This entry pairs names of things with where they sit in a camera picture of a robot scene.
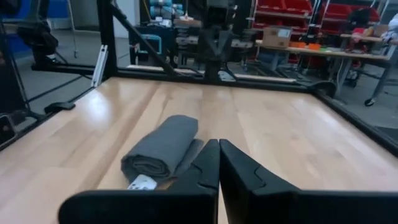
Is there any black aluminium table frame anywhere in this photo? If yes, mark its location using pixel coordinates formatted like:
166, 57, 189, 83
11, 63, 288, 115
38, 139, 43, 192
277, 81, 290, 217
0, 0, 398, 158

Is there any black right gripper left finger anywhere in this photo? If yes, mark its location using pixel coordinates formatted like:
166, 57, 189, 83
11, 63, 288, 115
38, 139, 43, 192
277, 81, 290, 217
167, 139, 221, 224

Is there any grey waffle-weave towel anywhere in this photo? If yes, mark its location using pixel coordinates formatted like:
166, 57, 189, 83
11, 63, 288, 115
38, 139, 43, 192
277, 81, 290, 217
120, 114, 205, 191

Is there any wooden workbench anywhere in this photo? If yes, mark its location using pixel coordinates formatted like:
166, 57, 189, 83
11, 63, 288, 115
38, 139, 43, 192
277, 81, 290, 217
255, 33, 398, 103

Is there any red bin storage rack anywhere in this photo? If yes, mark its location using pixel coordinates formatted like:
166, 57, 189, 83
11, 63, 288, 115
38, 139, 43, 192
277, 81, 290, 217
252, 0, 382, 37

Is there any large black panel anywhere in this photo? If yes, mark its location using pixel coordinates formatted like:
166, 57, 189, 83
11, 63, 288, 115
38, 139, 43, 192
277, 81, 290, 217
0, 18, 30, 116

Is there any silver frame bracket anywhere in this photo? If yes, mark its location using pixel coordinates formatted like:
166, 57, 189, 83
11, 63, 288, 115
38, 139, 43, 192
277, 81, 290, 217
90, 44, 109, 88

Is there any teal framed cart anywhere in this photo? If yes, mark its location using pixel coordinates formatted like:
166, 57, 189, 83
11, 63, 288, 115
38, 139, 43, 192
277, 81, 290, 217
136, 33, 163, 57

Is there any black frame clamp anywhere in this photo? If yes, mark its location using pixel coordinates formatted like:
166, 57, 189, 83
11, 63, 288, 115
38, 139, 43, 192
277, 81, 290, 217
44, 101, 76, 114

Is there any brown cardboard box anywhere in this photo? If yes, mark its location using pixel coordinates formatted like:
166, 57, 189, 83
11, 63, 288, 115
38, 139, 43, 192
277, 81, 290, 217
262, 26, 294, 49

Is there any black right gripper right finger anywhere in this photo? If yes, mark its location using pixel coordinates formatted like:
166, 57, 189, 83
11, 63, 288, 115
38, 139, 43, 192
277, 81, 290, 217
219, 138, 300, 224

